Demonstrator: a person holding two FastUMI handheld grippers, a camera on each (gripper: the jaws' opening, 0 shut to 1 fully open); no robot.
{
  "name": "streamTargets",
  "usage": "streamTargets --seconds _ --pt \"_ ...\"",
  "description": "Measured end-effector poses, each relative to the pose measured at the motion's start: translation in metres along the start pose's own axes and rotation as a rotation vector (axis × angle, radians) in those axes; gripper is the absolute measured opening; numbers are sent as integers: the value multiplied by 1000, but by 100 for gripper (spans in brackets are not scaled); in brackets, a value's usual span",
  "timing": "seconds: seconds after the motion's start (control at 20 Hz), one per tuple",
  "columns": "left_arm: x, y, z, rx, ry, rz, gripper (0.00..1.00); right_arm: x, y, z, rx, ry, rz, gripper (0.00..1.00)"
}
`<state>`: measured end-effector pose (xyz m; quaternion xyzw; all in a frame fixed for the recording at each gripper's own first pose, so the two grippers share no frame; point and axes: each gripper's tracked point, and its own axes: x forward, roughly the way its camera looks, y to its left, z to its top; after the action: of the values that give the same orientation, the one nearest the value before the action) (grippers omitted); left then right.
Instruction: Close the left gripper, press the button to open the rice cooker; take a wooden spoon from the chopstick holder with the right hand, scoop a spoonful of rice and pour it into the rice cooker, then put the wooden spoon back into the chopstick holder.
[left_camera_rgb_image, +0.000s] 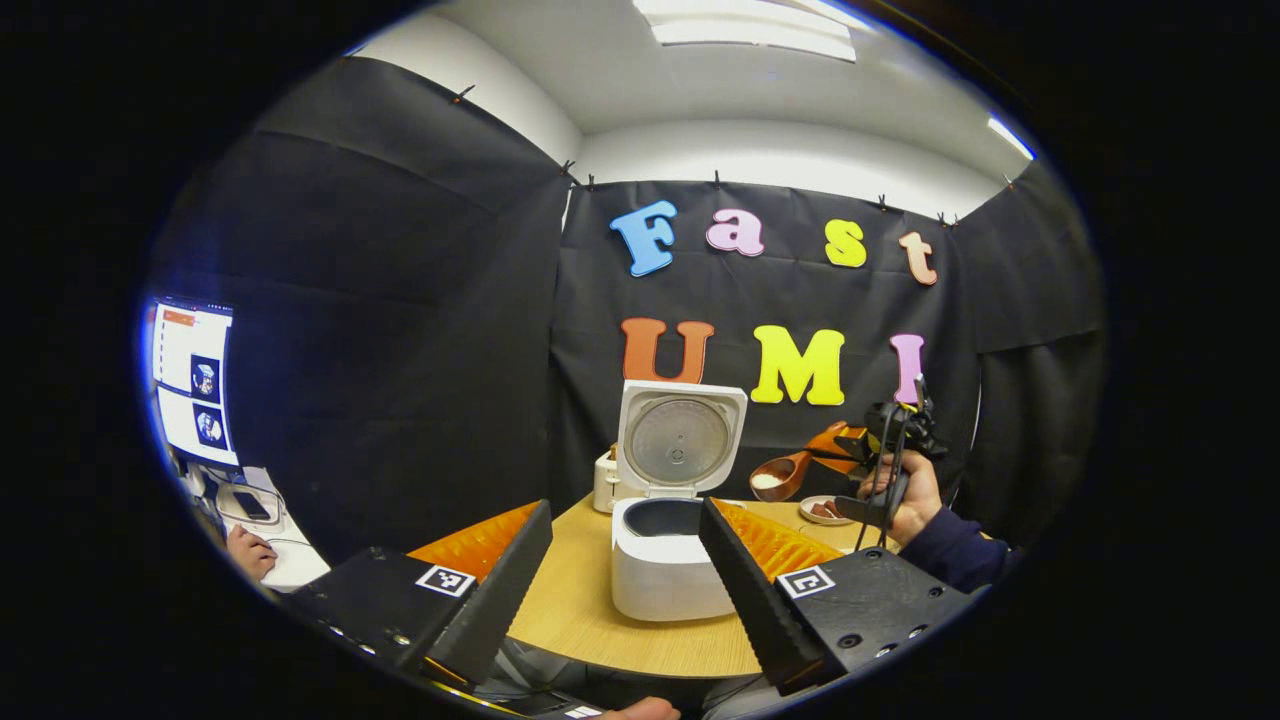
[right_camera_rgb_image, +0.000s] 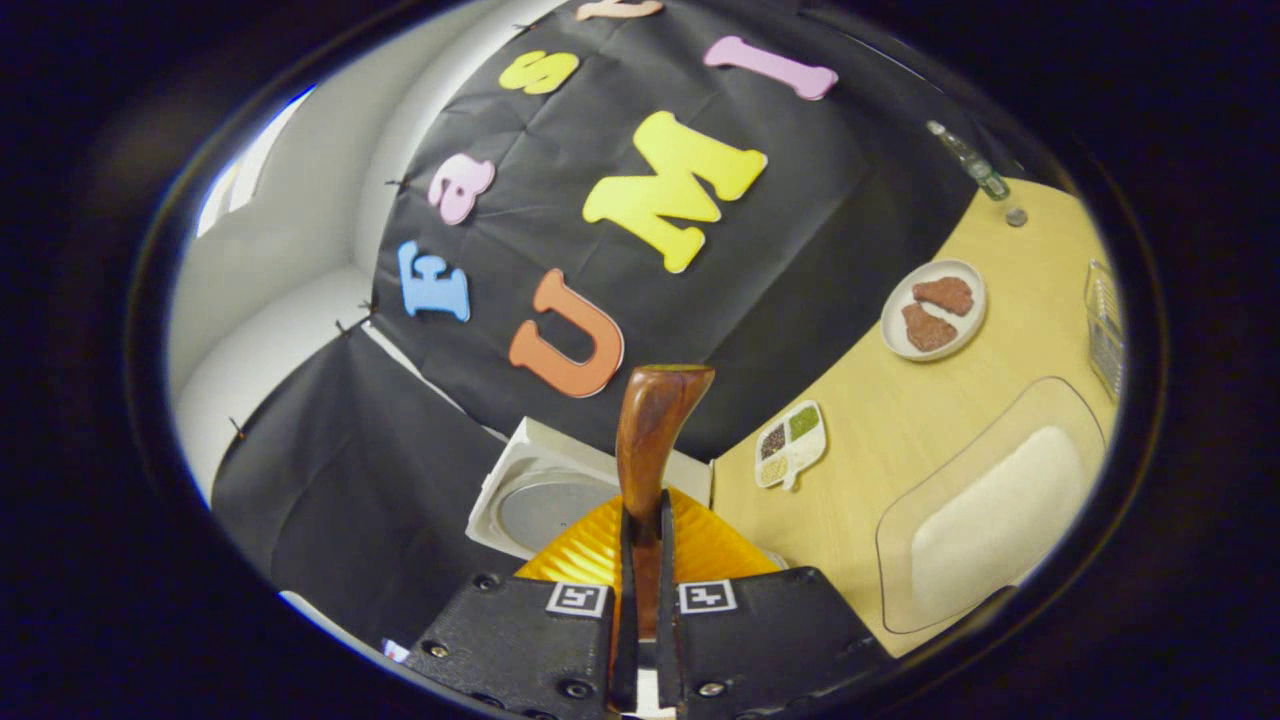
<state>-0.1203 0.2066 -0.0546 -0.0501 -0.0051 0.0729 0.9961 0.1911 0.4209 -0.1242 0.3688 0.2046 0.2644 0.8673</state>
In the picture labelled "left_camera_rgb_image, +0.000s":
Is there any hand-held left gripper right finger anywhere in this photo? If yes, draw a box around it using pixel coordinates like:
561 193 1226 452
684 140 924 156
698 497 976 698

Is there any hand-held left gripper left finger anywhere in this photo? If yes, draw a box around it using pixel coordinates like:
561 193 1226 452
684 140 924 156
285 500 554 689

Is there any brown wooden spoon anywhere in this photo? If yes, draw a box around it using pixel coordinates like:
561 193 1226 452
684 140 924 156
748 450 851 503

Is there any white rice cooker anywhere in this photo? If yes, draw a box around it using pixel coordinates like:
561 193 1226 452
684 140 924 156
610 380 749 623

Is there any white round plate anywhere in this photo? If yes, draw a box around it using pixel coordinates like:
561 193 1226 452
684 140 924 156
798 495 858 527

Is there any white toaster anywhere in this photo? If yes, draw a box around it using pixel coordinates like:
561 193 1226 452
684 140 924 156
593 447 626 514

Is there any white side desk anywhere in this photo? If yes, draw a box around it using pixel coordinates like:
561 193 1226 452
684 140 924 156
180 465 331 593

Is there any black backdrop cloth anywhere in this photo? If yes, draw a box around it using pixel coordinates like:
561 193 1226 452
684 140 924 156
145 55 1109 561

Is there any small ceiling light panel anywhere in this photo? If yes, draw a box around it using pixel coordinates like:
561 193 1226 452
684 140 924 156
988 115 1036 161

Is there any computer monitor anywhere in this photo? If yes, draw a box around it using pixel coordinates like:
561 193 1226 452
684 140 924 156
150 297 241 469

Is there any large ceiling light panel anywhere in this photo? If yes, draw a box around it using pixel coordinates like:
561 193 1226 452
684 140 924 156
632 0 858 63

